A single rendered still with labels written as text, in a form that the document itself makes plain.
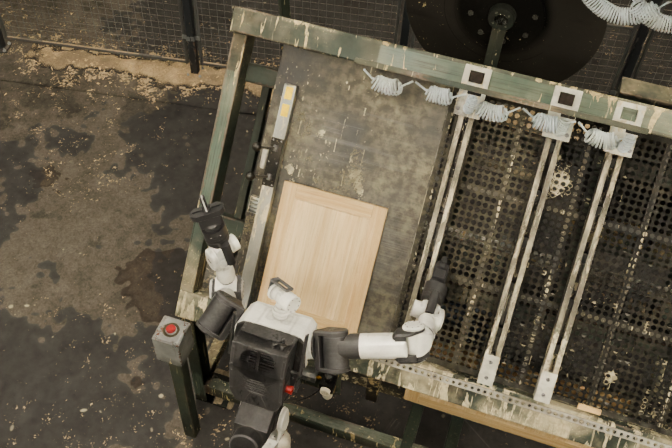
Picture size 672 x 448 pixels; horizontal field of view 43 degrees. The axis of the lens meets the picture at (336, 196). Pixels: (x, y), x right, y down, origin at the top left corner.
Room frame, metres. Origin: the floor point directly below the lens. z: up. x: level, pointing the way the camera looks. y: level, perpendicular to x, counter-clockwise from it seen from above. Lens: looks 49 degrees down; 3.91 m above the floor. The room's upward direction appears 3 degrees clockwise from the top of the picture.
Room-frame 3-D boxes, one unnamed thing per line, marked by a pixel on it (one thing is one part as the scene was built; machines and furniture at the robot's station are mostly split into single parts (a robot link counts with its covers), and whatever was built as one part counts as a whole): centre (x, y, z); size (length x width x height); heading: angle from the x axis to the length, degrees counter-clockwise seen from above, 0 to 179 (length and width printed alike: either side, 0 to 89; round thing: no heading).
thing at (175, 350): (1.80, 0.64, 0.84); 0.12 x 0.12 x 0.18; 74
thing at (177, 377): (1.80, 0.64, 0.38); 0.06 x 0.06 x 0.75; 74
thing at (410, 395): (1.78, -0.81, 0.52); 0.90 x 0.02 x 0.55; 74
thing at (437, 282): (1.89, -0.41, 1.23); 0.12 x 0.10 x 0.13; 164
